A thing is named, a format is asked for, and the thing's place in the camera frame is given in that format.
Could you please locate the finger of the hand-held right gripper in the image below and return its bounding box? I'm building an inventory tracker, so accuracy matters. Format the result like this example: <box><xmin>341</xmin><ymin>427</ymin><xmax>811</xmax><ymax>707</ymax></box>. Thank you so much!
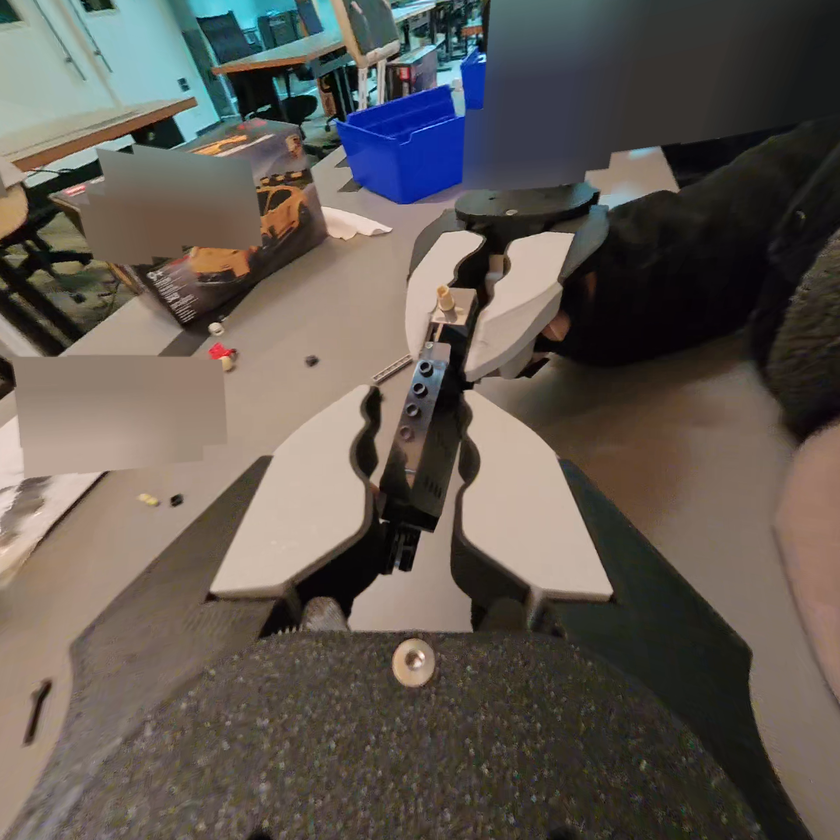
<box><xmin>465</xmin><ymin>231</ymin><xmax>576</xmax><ymax>383</ymax></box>
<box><xmin>406</xmin><ymin>231</ymin><xmax>488</xmax><ymax>371</ymax></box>

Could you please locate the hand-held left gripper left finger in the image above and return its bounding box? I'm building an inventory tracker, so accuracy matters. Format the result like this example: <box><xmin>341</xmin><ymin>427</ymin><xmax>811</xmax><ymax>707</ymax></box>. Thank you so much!
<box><xmin>209</xmin><ymin>384</ymin><xmax>385</xmax><ymax>601</ymax></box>

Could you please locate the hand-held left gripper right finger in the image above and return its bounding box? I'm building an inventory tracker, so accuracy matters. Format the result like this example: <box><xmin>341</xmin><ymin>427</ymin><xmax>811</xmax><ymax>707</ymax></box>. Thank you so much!
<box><xmin>451</xmin><ymin>391</ymin><xmax>614</xmax><ymax>603</ymax></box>

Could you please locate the black brick car chassis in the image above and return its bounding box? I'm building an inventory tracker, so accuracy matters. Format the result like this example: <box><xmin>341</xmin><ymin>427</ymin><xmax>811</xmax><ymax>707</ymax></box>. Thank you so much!
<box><xmin>377</xmin><ymin>283</ymin><xmax>480</xmax><ymax>575</ymax></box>

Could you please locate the person's right forearm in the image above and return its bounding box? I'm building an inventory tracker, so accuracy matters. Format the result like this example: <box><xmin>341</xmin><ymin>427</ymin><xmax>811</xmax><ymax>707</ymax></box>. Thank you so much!
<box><xmin>558</xmin><ymin>118</ymin><xmax>808</xmax><ymax>366</ymax></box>

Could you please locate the grey desk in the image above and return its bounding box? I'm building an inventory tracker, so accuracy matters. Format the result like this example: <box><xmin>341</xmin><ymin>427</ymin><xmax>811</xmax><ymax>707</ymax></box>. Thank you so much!
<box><xmin>0</xmin><ymin>131</ymin><xmax>840</xmax><ymax>840</ymax></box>

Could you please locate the person's right hand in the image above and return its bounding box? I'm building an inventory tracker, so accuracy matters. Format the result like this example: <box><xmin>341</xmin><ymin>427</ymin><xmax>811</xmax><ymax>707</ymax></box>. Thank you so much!
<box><xmin>538</xmin><ymin>272</ymin><xmax>599</xmax><ymax>343</ymax></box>

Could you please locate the blue plastic storage bin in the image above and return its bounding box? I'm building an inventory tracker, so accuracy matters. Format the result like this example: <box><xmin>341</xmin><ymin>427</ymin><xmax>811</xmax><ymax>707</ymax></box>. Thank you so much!
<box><xmin>336</xmin><ymin>85</ymin><xmax>467</xmax><ymax>206</ymax></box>
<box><xmin>459</xmin><ymin>49</ymin><xmax>490</xmax><ymax>111</ymax></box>

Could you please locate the black toy car box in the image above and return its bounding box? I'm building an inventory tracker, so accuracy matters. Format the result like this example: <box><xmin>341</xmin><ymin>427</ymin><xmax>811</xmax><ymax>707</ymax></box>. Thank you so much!
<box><xmin>128</xmin><ymin>120</ymin><xmax>329</xmax><ymax>329</ymax></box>

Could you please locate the dark toy box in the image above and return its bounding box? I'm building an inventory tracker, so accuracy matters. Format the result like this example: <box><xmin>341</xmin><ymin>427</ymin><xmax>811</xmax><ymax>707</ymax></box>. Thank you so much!
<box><xmin>384</xmin><ymin>46</ymin><xmax>439</xmax><ymax>101</ymax></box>

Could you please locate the white wooden book stand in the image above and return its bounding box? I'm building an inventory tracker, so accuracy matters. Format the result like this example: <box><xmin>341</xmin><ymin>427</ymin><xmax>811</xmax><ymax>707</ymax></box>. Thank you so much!
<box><xmin>0</xmin><ymin>416</ymin><xmax>106</xmax><ymax>585</ymax></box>

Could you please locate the wood-framed dark panel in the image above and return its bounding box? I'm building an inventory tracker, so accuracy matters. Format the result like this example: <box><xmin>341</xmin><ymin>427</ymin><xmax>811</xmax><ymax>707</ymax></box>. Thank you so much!
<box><xmin>331</xmin><ymin>0</ymin><xmax>403</xmax><ymax>112</ymax></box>

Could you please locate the wood-edged office table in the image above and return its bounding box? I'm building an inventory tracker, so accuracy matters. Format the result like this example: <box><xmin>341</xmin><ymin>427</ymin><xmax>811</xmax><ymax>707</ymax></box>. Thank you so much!
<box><xmin>0</xmin><ymin>97</ymin><xmax>198</xmax><ymax>173</ymax></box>
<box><xmin>211</xmin><ymin>31</ymin><xmax>349</xmax><ymax>126</ymax></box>

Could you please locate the black office chair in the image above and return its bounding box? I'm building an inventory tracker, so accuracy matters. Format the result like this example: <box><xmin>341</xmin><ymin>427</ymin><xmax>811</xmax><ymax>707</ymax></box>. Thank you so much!
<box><xmin>197</xmin><ymin>10</ymin><xmax>263</xmax><ymax>63</ymax></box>

